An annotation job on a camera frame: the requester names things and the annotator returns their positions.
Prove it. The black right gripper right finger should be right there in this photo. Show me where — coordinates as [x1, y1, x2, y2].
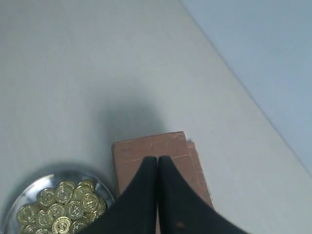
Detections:
[157, 156, 246, 234]

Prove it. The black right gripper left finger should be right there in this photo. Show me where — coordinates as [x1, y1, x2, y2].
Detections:
[80, 156, 157, 234]

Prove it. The brown cardboard box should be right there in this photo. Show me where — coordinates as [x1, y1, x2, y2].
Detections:
[112, 131, 214, 234]

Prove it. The round silver metal tray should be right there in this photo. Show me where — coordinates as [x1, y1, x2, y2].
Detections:
[0, 164, 115, 234]

